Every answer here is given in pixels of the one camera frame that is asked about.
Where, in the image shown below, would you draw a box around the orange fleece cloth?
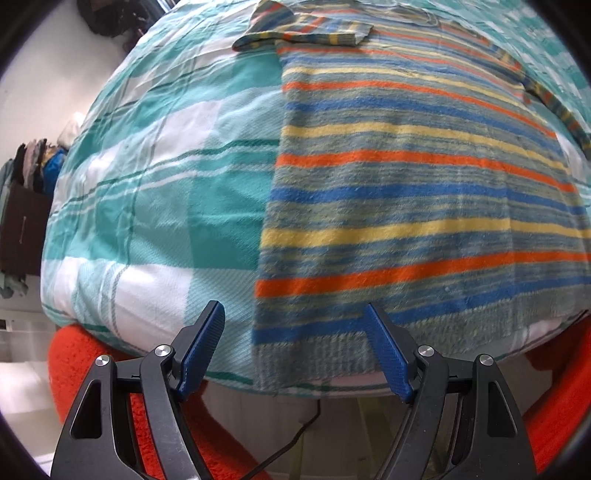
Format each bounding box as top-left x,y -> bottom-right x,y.
46,311 -> 591,480

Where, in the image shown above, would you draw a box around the teal plaid bed blanket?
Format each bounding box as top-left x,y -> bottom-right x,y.
41,0 -> 591,398

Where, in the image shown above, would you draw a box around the dark cloth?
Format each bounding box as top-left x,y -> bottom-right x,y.
76,0 -> 172,37

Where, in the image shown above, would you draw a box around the striped knit sweater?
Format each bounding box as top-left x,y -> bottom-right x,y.
232,0 -> 591,393

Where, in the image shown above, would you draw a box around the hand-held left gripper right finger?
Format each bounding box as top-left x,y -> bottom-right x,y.
364,303 -> 539,480

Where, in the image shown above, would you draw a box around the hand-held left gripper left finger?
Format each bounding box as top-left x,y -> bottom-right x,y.
50,300 -> 226,480

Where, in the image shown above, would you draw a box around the black cable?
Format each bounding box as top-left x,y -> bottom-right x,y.
244,399 -> 322,480

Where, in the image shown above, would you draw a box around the dark brown cabinet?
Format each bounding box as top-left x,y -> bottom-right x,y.
0,179 -> 57,278

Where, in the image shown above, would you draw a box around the hanging clothes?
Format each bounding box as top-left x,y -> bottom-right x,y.
0,137 -> 70,197

